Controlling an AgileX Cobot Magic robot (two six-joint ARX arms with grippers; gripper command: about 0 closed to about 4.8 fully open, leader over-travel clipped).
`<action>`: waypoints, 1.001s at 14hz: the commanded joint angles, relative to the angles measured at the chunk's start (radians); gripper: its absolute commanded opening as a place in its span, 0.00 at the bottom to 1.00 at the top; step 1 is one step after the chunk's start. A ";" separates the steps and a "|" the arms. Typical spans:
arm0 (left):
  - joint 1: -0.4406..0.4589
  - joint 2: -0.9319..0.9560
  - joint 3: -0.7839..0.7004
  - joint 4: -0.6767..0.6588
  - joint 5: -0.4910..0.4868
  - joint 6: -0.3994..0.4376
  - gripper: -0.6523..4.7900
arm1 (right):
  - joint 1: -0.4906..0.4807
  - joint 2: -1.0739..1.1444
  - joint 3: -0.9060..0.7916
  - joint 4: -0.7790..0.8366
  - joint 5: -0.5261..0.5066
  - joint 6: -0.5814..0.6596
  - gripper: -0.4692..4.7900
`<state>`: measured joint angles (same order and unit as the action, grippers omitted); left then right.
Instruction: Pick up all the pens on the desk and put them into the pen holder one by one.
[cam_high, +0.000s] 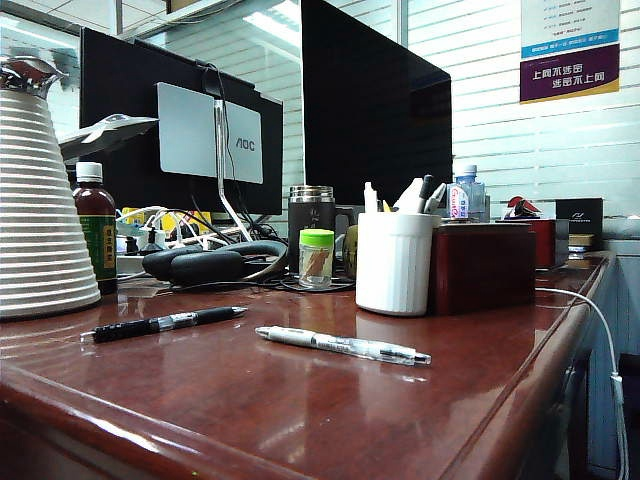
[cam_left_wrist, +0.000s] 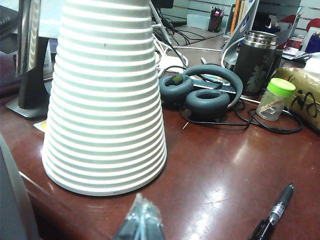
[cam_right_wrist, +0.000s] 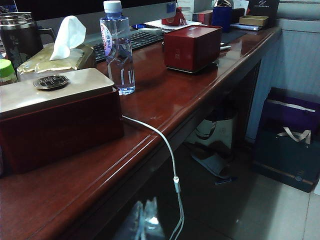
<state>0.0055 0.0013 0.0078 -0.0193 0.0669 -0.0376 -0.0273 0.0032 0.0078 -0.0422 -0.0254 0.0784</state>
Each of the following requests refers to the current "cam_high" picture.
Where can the dark red wooden box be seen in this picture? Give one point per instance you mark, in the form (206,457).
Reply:
(480,270)

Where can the black AOC monitor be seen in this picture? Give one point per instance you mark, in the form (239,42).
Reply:
(130,100)

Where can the red ornament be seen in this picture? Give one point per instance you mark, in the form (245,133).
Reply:
(522,206)

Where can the white wedge shaped eraser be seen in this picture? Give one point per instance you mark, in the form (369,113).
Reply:
(407,197)

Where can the large black monitor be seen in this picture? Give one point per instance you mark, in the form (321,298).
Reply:
(360,100)

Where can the yellow box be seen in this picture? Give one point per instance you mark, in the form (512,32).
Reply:
(131,212)

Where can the black headphones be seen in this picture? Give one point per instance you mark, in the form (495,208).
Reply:
(200,265)

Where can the black gel pen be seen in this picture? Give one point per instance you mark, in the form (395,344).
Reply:
(130,327)

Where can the green lid toothpick jar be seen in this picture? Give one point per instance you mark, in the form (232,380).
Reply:
(316,260)

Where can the white clear gel pen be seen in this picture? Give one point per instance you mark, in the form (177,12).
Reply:
(325,342)

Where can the red gift box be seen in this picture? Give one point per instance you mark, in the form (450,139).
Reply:
(542,240)

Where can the white ceramic pen holder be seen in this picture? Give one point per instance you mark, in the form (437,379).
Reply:
(395,265)

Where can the purple and white wall poster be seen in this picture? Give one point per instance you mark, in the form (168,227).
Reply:
(570,50)

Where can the clear water bottle blue cap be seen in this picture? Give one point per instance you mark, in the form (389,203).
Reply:
(470,195)

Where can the yellow pencil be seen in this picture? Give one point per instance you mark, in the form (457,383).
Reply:
(385,206)

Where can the grey model aeroplane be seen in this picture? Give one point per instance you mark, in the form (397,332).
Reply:
(100,136)

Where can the grey pen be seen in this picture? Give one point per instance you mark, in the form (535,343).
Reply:
(436,197)

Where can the olive green round object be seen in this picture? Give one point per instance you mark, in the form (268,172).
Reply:
(351,250)

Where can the silver monitor stand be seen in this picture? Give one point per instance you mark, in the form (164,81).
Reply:
(220,150)

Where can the dark brown bottle white cap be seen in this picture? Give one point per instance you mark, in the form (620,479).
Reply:
(95,220)

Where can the stacked books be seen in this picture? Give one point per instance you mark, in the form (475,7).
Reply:
(580,245)

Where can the black coaster mat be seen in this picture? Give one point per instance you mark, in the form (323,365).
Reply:
(340,285)

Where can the white ribbed thermos jug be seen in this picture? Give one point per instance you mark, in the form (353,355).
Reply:
(40,225)

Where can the small black box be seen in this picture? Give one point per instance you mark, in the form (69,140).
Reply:
(578,215)

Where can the white power strip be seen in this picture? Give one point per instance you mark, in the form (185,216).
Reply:
(132,261)

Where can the dark steel thermos mug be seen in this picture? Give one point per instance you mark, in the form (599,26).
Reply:
(310,210)

